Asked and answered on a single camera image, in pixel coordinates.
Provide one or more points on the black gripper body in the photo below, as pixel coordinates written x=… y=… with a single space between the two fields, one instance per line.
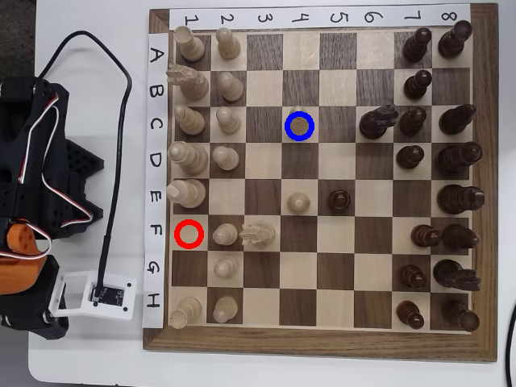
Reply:
x=30 y=320

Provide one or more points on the light wooden bishop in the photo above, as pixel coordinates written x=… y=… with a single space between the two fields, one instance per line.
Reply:
x=191 y=121
x=299 y=127

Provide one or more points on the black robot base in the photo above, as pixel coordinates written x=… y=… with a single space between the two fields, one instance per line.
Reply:
x=82 y=161

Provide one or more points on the white paper letter strip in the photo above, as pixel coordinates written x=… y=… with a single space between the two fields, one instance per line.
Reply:
x=155 y=250

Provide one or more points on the light wooden rook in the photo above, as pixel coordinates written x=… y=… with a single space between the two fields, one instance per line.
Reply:
x=192 y=47
x=185 y=312

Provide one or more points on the light wooden pawn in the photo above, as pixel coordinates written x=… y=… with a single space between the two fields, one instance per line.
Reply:
x=225 y=267
x=225 y=309
x=225 y=158
x=231 y=88
x=298 y=203
x=228 y=121
x=228 y=46
x=225 y=234

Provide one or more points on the light wooden king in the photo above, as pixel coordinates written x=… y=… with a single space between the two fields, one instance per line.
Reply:
x=189 y=193

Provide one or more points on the light wooden queen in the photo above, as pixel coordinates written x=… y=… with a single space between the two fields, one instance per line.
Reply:
x=191 y=158

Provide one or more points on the wooden chessboard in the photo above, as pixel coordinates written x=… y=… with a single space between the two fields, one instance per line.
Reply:
x=262 y=342

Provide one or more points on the light wooden knight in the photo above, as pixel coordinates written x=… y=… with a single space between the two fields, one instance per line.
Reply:
x=193 y=84
x=258 y=234

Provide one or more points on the dark wooden pawn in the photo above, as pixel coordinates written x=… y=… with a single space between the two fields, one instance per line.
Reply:
x=410 y=314
x=418 y=84
x=338 y=200
x=425 y=235
x=410 y=156
x=417 y=44
x=412 y=121
x=413 y=277

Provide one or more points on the white paper number strip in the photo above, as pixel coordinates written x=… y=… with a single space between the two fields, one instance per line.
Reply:
x=278 y=18

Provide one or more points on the dark wooden knight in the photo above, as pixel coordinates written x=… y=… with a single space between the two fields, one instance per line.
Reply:
x=455 y=275
x=377 y=121

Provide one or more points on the dark wooden rook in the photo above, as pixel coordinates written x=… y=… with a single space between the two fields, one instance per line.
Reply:
x=455 y=38
x=459 y=315

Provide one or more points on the dark wooden bishop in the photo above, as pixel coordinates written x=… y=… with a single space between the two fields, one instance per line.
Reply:
x=459 y=236
x=457 y=119

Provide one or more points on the dark wooden king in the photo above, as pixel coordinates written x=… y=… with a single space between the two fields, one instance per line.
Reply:
x=459 y=199

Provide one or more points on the dark wooden queen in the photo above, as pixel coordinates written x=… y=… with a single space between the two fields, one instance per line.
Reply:
x=457 y=159

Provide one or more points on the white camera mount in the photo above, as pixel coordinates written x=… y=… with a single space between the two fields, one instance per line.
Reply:
x=130 y=306

